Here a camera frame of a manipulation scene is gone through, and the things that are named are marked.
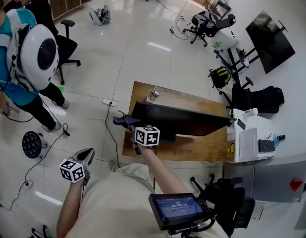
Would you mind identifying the red folded paper item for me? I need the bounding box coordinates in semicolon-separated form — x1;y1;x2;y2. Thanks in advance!
288;178;304;192

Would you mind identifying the operator in white shirt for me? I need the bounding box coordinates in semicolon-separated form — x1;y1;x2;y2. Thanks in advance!
56;162;229;238

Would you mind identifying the small white desk device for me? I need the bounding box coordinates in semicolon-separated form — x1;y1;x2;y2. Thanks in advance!
243;107;259;119

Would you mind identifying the black reclined office chair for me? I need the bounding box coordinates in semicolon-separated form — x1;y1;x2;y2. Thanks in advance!
218;76;285;115

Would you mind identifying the grey white bag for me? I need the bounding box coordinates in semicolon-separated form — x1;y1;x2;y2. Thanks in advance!
192;10;217;30

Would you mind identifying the grey partition panel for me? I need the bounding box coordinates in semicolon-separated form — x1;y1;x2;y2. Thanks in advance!
252;152;306;203

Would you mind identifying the large black television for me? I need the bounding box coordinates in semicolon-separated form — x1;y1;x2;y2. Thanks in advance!
245;9;297;75

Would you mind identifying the person's right forearm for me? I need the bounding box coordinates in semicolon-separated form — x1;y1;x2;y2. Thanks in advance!
140;145;191;196

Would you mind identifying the round black floor light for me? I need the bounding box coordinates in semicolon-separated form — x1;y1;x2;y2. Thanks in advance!
21;130;48;160

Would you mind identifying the blue-grey cloth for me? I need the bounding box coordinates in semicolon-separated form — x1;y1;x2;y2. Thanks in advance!
112;114;142;131

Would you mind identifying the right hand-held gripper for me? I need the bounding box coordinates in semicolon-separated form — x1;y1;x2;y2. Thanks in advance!
128;124;160;156

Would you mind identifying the black television stand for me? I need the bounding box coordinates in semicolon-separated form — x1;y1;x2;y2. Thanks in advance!
213;46;264;84

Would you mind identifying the black mesh office chair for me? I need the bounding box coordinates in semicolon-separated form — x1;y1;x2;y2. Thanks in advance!
182;10;237;48

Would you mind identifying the white rounded table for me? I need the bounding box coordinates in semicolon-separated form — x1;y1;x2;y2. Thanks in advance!
211;30;240;51

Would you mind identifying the blue handled floor tool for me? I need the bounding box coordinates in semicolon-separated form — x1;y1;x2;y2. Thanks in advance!
213;49;229;68

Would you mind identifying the person's left forearm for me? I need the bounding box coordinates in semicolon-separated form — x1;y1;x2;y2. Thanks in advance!
55;181;85;238

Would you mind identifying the black keyboard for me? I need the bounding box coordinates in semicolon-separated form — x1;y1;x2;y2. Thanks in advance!
258;139;276;153

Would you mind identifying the black computer monitor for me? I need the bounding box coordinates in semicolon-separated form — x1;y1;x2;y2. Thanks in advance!
130;101;237;144

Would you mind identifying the black power cable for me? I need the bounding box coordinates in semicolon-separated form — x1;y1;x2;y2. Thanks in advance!
104;104;122;169
0;122;71;212

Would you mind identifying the glass jar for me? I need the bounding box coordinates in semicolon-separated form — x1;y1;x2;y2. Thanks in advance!
145;87;164;104

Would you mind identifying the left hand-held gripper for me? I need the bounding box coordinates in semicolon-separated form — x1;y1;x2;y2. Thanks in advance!
58;148;96;187

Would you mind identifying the black chest-mounted screen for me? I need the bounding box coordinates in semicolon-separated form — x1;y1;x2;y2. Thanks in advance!
148;192;218;238

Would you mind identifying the yellow black backpack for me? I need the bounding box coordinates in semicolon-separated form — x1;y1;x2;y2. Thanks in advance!
208;65;232;91

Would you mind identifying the white dome backpack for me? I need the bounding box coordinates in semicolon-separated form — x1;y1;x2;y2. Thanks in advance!
89;4;111;26
6;8;60;91

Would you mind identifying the black frame desk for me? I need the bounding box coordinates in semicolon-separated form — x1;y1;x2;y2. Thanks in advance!
209;0;232;20

